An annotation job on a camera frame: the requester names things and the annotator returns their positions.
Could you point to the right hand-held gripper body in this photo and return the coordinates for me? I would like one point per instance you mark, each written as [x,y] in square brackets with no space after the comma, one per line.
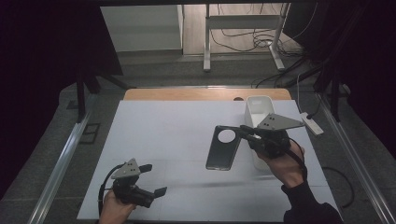
[274,137]

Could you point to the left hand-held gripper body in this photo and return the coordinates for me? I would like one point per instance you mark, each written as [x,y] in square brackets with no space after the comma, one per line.
[127,183]

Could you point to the white plastic storage bin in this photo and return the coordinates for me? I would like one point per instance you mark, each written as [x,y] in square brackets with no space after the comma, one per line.
[258,107]

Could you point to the dark phone case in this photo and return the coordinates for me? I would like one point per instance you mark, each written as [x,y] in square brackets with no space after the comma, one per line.
[222,152]

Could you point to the person's left hand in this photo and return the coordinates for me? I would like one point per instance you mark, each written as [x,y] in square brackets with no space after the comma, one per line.
[115,210]

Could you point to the person's right hand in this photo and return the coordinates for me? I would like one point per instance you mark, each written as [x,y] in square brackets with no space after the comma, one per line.
[285,169]

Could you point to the white power strip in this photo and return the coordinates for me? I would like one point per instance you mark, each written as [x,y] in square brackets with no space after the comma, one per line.
[313,124]

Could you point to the white board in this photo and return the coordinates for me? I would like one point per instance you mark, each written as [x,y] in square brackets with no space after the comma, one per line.
[174,130]

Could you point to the black floor socket plate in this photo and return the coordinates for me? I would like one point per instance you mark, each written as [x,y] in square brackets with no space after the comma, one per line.
[90,133]

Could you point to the black curtain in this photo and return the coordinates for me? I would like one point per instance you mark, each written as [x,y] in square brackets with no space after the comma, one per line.
[367,62]
[40,77]

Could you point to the white cabinet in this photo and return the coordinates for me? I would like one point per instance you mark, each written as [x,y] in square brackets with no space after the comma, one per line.
[143,28]

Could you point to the aluminium rail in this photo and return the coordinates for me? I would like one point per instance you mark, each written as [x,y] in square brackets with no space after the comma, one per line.
[62,165]
[355,161]

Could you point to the white desk frame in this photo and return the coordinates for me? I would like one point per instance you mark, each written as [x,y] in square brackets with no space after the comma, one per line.
[243,21]

